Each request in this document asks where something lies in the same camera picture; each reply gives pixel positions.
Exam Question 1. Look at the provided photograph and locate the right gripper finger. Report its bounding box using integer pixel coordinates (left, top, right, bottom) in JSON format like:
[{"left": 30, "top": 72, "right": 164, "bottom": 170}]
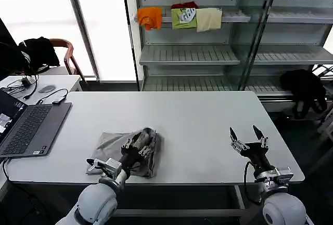
[
  {"left": 228, "top": 127, "right": 250, "bottom": 154},
  {"left": 252, "top": 125, "right": 269, "bottom": 149}
]

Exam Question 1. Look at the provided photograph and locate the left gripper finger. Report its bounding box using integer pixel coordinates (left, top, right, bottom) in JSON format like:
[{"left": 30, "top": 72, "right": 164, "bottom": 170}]
[
  {"left": 121, "top": 134, "right": 141, "bottom": 150},
  {"left": 138, "top": 141, "right": 152, "bottom": 157}
]

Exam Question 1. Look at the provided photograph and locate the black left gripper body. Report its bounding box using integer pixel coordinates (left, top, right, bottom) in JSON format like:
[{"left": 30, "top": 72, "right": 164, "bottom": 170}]
[{"left": 118, "top": 141, "right": 144, "bottom": 173}]

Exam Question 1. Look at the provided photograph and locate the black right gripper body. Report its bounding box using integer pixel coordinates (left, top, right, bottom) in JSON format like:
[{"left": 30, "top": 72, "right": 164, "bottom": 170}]
[{"left": 240, "top": 142, "right": 276, "bottom": 174}]

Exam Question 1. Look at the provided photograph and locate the grey printed t-shirt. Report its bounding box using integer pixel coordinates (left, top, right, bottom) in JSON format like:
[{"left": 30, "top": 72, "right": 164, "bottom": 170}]
[{"left": 85, "top": 127, "right": 165, "bottom": 179}]

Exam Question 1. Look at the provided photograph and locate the black bag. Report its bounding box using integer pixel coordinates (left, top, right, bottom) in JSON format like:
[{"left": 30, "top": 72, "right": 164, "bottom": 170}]
[{"left": 279, "top": 69, "right": 328, "bottom": 120}]

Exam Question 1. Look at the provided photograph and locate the white side desk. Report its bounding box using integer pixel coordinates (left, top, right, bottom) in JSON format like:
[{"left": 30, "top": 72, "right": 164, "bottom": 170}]
[{"left": 0, "top": 75, "right": 83, "bottom": 106}]

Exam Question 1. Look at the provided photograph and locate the dark grey laptop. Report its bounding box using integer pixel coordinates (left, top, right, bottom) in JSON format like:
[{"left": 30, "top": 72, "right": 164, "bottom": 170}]
[{"left": 0, "top": 88, "right": 72, "bottom": 157}]

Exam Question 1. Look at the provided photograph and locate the grey computer mouse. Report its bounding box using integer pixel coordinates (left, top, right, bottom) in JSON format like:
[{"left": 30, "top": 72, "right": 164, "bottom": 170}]
[{"left": 39, "top": 85, "right": 56, "bottom": 94}]

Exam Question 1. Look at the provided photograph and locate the grey metal shelf rack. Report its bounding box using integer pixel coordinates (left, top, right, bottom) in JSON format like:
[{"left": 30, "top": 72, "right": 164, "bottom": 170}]
[{"left": 121, "top": 0, "right": 333, "bottom": 111}]

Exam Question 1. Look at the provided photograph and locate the brown wooden chair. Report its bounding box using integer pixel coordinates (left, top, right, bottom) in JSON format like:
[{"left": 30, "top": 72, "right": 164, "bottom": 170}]
[{"left": 48, "top": 38, "right": 88, "bottom": 84}]

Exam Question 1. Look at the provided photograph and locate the black jacket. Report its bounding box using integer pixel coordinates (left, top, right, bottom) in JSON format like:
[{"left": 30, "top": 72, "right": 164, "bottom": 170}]
[{"left": 17, "top": 36, "right": 60, "bottom": 74}]

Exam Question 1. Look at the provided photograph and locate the black monitor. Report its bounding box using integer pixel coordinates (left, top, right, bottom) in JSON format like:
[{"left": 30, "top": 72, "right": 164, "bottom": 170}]
[{"left": 0, "top": 18, "right": 20, "bottom": 80}]

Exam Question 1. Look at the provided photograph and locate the grey metal table frame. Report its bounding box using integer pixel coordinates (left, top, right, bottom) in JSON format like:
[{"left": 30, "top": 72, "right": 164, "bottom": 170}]
[{"left": 114, "top": 184, "right": 247, "bottom": 218}]

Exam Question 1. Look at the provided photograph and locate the black dongle with cable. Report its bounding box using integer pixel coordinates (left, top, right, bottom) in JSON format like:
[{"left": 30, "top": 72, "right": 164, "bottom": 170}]
[{"left": 36, "top": 88, "right": 69, "bottom": 105}]

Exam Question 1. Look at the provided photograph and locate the black adapter cable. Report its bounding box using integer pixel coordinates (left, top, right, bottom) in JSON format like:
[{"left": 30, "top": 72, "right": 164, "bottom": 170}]
[{"left": 0, "top": 73, "right": 40, "bottom": 101}]

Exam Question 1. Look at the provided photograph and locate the grey window frame post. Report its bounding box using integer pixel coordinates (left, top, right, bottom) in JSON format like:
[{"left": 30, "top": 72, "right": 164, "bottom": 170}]
[{"left": 62, "top": 0, "right": 101, "bottom": 82}]

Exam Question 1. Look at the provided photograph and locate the black laptop power cable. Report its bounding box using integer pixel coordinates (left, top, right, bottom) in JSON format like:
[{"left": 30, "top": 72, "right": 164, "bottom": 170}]
[{"left": 2, "top": 157, "right": 12, "bottom": 183}]

